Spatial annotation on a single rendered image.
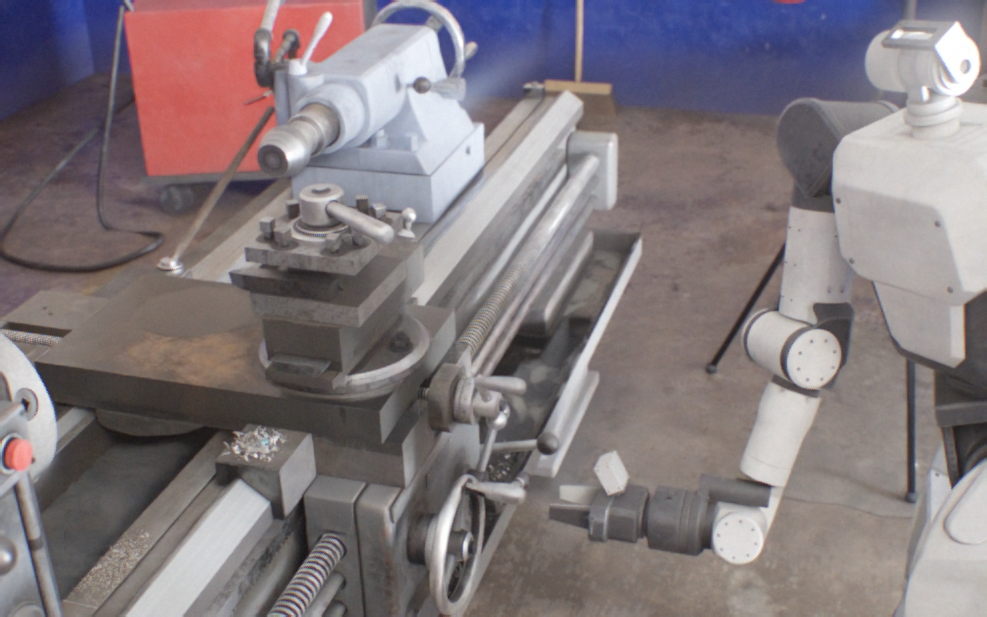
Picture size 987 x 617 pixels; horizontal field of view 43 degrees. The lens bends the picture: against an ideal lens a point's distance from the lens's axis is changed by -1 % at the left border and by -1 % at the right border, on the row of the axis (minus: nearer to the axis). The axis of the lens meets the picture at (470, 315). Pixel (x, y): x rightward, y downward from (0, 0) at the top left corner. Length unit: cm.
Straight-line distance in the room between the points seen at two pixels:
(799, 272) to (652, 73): 426
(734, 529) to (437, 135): 120
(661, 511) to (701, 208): 315
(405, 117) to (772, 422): 115
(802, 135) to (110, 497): 114
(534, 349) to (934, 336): 158
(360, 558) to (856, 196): 85
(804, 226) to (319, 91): 104
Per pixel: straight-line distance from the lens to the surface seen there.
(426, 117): 259
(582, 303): 318
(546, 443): 214
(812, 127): 164
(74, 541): 195
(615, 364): 373
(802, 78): 582
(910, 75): 146
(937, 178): 142
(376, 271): 182
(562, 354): 295
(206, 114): 484
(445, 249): 242
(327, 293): 173
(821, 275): 167
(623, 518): 175
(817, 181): 163
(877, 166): 149
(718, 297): 414
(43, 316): 227
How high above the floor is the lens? 183
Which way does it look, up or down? 27 degrees down
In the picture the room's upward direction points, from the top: 2 degrees counter-clockwise
